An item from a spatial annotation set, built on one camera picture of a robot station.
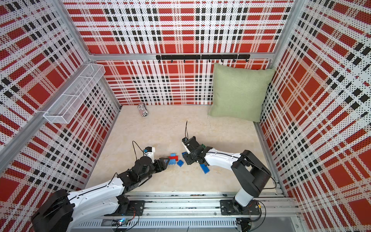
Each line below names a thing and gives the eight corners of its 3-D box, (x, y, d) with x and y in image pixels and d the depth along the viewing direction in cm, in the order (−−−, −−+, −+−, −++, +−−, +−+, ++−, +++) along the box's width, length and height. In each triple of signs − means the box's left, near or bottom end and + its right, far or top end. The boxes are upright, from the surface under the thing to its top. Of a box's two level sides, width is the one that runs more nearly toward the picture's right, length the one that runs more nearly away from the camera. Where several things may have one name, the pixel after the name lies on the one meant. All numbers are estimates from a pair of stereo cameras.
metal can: (142, 118, 116) (141, 115, 114) (136, 108, 123) (135, 105, 121) (149, 114, 118) (148, 112, 116) (143, 105, 126) (142, 102, 123)
